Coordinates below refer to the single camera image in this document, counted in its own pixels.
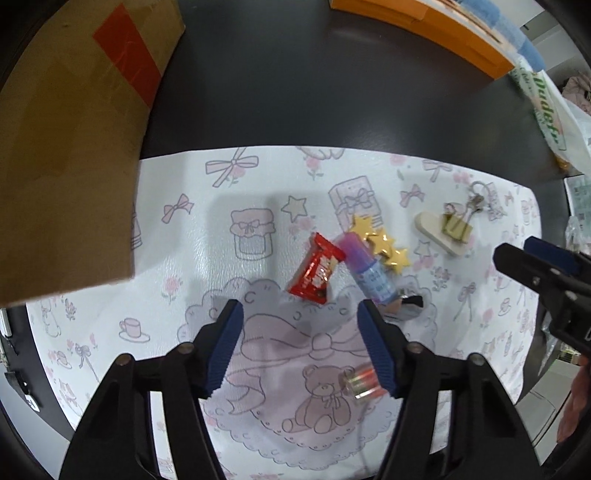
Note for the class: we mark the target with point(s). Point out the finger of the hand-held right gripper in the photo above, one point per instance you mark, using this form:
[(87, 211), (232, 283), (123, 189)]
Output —
[(521, 267), (551, 254)]

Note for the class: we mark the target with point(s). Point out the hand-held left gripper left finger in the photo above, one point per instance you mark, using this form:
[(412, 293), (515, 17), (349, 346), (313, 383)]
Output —
[(226, 346)]

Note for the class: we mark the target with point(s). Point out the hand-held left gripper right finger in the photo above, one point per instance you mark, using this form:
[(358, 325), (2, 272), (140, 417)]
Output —
[(376, 350)]

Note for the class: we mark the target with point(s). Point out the gold binder clip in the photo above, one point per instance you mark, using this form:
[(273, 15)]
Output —
[(455, 228)]

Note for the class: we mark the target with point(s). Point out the purple blue tube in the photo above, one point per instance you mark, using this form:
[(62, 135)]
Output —
[(369, 272)]

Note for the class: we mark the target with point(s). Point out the red snack packet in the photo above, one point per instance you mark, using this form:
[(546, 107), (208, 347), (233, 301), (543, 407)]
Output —
[(316, 272)]

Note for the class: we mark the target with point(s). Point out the cream heart-shaped piece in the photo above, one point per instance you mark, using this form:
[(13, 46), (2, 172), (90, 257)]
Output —
[(431, 226)]

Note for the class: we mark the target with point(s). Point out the yellow star hair clip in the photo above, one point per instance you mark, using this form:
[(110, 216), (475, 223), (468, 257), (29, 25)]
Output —
[(378, 242)]

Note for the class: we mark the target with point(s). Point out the cardboard box with red tape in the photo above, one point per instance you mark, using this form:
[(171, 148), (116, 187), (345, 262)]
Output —
[(69, 138)]

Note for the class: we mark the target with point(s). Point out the person's right forearm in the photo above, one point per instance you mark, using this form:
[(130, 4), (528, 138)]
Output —
[(577, 406)]

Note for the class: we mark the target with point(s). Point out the clear plastic wrap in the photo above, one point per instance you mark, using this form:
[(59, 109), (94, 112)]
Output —
[(577, 235)]

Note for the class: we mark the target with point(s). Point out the white printed box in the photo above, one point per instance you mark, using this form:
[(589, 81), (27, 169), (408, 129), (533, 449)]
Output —
[(579, 196)]

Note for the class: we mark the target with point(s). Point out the white pink printed mat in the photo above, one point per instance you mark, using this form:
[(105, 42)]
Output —
[(184, 258)]

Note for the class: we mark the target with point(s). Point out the plastic bag with green print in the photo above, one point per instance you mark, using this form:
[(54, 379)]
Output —
[(547, 115)]

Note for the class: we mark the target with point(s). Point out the pink bag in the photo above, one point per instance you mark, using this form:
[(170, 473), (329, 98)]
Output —
[(577, 92)]

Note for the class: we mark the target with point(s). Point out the small black device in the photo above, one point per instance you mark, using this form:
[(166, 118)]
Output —
[(16, 383)]

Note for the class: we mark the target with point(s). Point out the blue towel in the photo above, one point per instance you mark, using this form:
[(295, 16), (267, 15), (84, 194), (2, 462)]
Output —
[(521, 41)]

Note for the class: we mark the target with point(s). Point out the orange box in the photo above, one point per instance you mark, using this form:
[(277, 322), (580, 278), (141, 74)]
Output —
[(461, 37)]

